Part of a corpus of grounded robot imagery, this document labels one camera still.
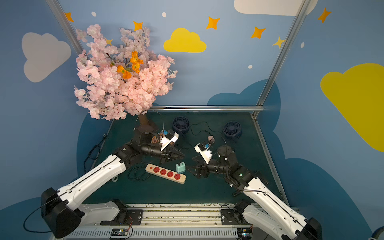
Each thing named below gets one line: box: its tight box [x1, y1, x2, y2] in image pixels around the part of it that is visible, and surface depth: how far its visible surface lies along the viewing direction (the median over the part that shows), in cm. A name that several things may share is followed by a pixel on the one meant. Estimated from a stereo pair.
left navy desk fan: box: [172, 116, 190, 134], surface depth 105 cm
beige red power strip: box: [145, 163, 187, 185], surface depth 88 cm
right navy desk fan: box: [223, 121, 243, 140], surface depth 103 cm
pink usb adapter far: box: [207, 135, 215, 144], surface depth 107 cm
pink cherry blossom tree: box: [74, 24, 178, 127], surface depth 69 cm
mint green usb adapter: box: [176, 162, 186, 174], surface depth 69 cm
